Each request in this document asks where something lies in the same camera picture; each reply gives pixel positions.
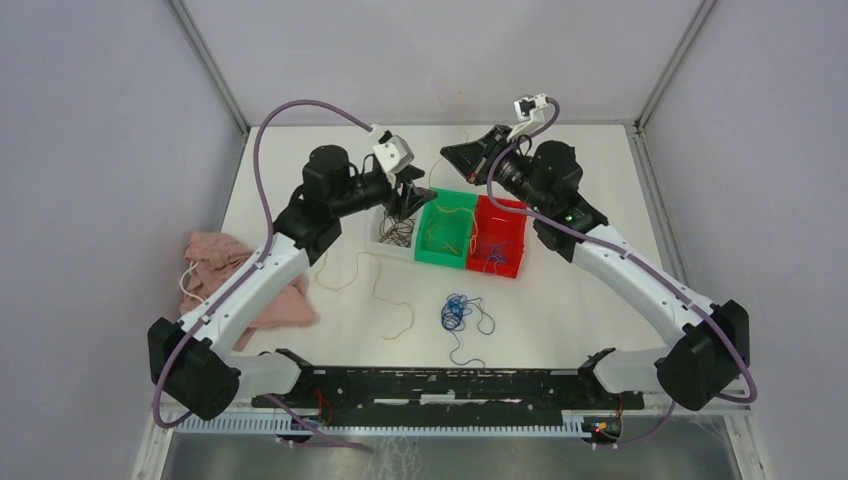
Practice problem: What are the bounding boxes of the brown cable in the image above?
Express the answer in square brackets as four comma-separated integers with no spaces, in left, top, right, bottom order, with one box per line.
[377,215,417,250]

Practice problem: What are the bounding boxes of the white slotted cable duct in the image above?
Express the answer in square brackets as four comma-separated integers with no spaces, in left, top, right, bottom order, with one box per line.
[173,411,588,440]

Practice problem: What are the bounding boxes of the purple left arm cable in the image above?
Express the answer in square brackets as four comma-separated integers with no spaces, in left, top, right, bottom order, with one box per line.
[150,99,379,431]

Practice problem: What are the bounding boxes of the red plastic bin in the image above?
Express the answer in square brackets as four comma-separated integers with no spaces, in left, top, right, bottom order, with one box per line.
[465,195,527,279]

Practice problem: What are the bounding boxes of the blue cables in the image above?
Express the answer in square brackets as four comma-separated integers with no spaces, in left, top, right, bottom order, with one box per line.
[440,293,497,370]

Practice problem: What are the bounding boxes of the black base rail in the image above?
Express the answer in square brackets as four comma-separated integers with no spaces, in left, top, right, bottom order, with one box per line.
[279,366,645,427]

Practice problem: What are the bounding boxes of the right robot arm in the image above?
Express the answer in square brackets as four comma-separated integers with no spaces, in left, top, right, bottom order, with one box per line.
[440,125,757,411]

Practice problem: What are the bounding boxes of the green plastic bin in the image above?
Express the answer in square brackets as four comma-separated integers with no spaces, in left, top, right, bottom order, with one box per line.
[414,188,477,269]

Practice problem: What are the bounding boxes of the blue cable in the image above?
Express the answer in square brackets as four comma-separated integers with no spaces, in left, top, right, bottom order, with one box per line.
[480,239,515,276]

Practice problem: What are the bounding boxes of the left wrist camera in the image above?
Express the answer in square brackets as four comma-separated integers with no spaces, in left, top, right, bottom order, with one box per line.
[369,124,414,189]

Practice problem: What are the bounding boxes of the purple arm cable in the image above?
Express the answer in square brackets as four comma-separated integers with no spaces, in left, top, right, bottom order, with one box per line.
[150,99,379,431]
[485,95,759,448]

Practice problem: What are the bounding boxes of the clear plastic bin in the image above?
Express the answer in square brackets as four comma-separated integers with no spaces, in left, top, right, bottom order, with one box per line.
[364,206,421,261]

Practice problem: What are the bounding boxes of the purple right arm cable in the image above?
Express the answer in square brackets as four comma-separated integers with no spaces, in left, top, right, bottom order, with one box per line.
[485,95,759,448]

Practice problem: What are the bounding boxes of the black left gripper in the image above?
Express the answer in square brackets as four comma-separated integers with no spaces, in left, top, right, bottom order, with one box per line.
[332,164,439,221]

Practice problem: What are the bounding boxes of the pink cloth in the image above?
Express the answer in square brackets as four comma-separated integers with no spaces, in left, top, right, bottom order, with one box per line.
[179,231,319,352]

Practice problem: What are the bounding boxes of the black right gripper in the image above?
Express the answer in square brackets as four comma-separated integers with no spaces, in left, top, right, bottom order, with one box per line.
[441,124,548,215]

